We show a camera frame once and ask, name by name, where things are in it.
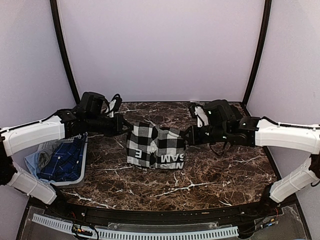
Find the blue plaid shirt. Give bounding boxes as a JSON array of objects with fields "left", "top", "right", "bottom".
[{"left": 37, "top": 133, "right": 88, "bottom": 182}]

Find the left black frame post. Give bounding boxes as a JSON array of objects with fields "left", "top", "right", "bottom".
[{"left": 49, "top": 0, "right": 80, "bottom": 104}]

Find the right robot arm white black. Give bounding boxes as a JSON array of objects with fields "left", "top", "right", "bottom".
[{"left": 184, "top": 99, "right": 320, "bottom": 217}]

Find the light blue shirt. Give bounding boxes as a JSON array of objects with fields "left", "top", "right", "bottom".
[{"left": 24, "top": 152, "right": 41, "bottom": 179}]

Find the right black frame post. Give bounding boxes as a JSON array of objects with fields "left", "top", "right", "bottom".
[{"left": 241, "top": 0, "right": 272, "bottom": 109}]

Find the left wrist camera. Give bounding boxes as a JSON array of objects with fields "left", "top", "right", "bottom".
[{"left": 106, "top": 93, "right": 123, "bottom": 118}]

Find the grey plastic laundry basket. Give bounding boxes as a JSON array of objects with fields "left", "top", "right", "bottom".
[{"left": 37, "top": 132, "right": 89, "bottom": 188}]

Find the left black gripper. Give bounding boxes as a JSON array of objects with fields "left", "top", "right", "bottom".
[{"left": 86, "top": 113, "right": 133, "bottom": 137}]

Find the black front rail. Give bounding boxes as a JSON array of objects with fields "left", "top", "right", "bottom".
[{"left": 22, "top": 193, "right": 301, "bottom": 227}]

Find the black frame post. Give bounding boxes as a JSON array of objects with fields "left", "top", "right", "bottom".
[
  {"left": 241, "top": 0, "right": 272, "bottom": 109},
  {"left": 49, "top": 0, "right": 80, "bottom": 104}
]

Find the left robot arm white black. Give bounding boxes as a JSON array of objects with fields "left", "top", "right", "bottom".
[{"left": 0, "top": 92, "right": 133, "bottom": 218}]

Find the grey slotted cable duct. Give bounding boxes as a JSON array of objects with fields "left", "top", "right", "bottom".
[{"left": 32, "top": 213, "right": 239, "bottom": 240}]

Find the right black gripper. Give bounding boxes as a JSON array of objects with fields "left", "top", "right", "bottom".
[{"left": 181, "top": 124, "right": 230, "bottom": 145}]

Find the black white plaid shirt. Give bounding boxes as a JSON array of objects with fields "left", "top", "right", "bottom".
[{"left": 126, "top": 122, "right": 186, "bottom": 170}]

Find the grey shirt in basket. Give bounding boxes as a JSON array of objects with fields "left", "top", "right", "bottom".
[{"left": 38, "top": 144, "right": 58, "bottom": 170}]

